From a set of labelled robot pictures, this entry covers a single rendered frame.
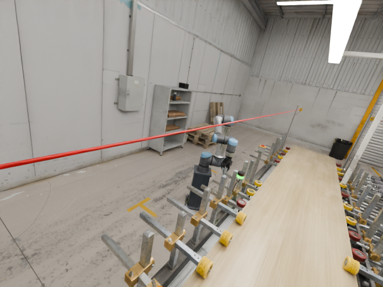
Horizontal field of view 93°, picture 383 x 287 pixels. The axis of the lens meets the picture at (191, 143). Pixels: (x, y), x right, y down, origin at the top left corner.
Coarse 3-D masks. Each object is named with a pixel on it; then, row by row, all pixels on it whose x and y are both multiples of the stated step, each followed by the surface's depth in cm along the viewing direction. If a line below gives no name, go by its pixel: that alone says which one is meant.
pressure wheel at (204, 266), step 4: (204, 256) 94; (200, 260) 91; (204, 260) 91; (208, 260) 92; (200, 264) 90; (204, 264) 90; (208, 264) 90; (212, 264) 91; (200, 268) 89; (204, 268) 88; (208, 268) 88; (200, 272) 89; (204, 272) 88; (208, 272) 91; (204, 276) 88
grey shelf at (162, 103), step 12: (156, 84) 396; (156, 96) 400; (168, 96) 382; (180, 96) 472; (156, 108) 406; (168, 108) 392; (180, 108) 479; (156, 120) 413; (168, 120) 476; (180, 120) 486; (156, 132) 420; (168, 132) 435; (156, 144) 427; (168, 144) 467; (180, 144) 483
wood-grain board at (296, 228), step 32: (288, 160) 286; (320, 160) 318; (256, 192) 177; (288, 192) 188; (320, 192) 202; (256, 224) 134; (288, 224) 141; (320, 224) 148; (224, 256) 104; (256, 256) 108; (288, 256) 113; (320, 256) 117; (352, 256) 122
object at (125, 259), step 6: (102, 240) 96; (108, 240) 94; (108, 246) 93; (114, 246) 91; (114, 252) 90; (120, 252) 89; (120, 258) 87; (126, 258) 87; (126, 264) 85; (132, 264) 85; (144, 276) 81; (144, 282) 78
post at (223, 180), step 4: (224, 176) 137; (224, 180) 137; (220, 184) 140; (224, 184) 139; (220, 188) 141; (224, 188) 142; (220, 192) 141; (216, 196) 144; (220, 196) 142; (216, 208) 146; (212, 212) 149; (216, 212) 148; (212, 216) 150; (212, 220) 151
